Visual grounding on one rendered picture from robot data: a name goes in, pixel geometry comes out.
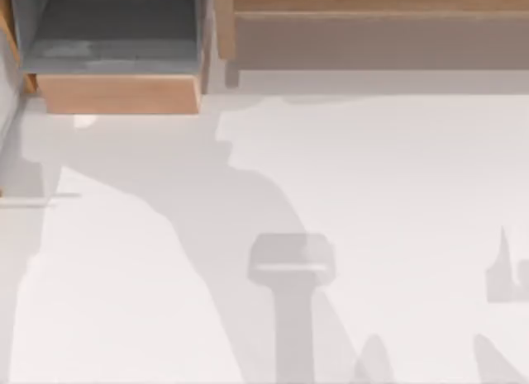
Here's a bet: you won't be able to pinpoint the pale wooden drawer front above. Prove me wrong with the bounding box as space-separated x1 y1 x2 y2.
36 73 202 116

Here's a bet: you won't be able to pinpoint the wooden cupboard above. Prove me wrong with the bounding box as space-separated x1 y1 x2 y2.
213 0 529 89

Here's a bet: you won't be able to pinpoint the pulled-out grey pierced drawer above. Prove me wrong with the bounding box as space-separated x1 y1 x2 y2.
11 0 207 95

